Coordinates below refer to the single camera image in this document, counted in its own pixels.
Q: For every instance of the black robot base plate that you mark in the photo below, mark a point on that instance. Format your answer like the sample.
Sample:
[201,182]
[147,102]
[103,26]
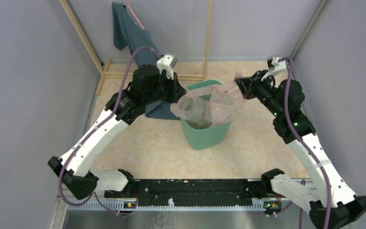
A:
[194,192]

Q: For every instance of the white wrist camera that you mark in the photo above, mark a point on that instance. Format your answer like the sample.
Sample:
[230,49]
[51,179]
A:
[275,66]
[166,64]

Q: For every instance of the grey slotted cable duct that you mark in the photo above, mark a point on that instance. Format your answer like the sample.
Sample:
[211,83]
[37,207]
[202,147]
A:
[120,205]

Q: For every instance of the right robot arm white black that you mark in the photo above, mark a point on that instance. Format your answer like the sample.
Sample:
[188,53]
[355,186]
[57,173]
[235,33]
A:
[332,204]

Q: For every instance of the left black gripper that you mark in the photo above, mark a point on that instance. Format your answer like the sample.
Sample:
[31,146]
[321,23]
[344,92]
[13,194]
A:
[177,91]

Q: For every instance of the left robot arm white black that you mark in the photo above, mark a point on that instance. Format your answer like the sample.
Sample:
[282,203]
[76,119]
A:
[149,84]

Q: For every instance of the pink plastic trash bag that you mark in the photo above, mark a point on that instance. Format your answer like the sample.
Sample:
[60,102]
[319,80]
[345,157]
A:
[209,104]

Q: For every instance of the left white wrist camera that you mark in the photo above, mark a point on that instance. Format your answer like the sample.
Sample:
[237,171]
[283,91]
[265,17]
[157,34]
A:
[166,64]

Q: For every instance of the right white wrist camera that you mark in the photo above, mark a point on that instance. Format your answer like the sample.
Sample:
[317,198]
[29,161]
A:
[275,66]

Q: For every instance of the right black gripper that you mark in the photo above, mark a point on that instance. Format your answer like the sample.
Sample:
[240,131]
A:
[247,86]

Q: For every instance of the wooden clothes rack frame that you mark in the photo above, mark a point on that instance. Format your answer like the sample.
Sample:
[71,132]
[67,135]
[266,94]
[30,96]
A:
[104,69]

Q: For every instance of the green plastic trash bin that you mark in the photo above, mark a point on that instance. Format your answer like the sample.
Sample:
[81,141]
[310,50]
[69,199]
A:
[200,139]

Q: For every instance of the dark teal hanging cloth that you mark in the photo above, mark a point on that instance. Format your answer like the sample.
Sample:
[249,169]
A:
[126,33]

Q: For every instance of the pink clothes hanger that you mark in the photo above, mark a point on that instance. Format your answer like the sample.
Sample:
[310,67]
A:
[129,8]

